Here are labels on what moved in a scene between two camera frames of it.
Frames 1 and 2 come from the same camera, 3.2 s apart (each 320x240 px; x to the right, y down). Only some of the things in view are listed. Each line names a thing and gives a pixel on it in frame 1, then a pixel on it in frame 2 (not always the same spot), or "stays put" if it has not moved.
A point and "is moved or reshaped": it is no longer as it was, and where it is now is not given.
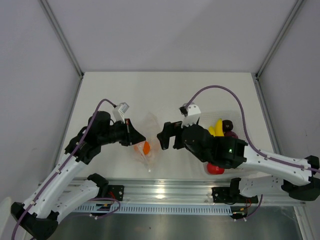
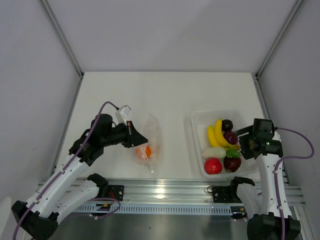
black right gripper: (169, 130) → (246, 152)
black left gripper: (131, 136) stays put
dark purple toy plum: (227, 125) stays put
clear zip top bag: (147, 152) stays put
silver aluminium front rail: (188, 192) stays put
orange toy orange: (146, 147) is moved or reshaped
